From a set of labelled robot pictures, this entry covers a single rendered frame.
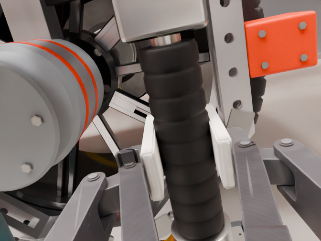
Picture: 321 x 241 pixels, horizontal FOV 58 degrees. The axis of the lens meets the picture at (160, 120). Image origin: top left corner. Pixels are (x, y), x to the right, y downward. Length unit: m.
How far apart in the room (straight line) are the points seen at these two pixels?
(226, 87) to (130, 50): 0.52
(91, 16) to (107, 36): 0.44
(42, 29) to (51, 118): 0.18
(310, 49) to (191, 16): 0.28
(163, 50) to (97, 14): 0.78
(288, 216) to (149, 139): 1.32
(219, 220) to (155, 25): 0.13
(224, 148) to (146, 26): 0.08
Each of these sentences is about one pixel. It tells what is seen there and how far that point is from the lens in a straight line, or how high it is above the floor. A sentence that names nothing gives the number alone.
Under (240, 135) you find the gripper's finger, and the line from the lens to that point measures 0.18.
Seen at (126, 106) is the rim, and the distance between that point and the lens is 0.51.
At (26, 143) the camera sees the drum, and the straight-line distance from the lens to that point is 0.29.
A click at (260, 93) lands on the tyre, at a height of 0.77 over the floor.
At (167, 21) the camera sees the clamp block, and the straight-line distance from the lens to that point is 0.16.
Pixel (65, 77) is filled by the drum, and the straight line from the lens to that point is 0.31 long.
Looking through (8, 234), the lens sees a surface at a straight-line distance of 0.45.
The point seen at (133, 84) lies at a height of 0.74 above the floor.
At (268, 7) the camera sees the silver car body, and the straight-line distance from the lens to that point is 0.85.
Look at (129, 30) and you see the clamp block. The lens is 0.16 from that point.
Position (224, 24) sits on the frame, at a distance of 0.39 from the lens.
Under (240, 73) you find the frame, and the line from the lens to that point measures 0.40.
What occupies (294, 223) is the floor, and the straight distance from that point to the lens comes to 1.44.
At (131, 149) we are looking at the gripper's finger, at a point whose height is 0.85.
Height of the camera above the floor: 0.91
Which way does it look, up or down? 18 degrees down
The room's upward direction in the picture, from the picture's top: 12 degrees counter-clockwise
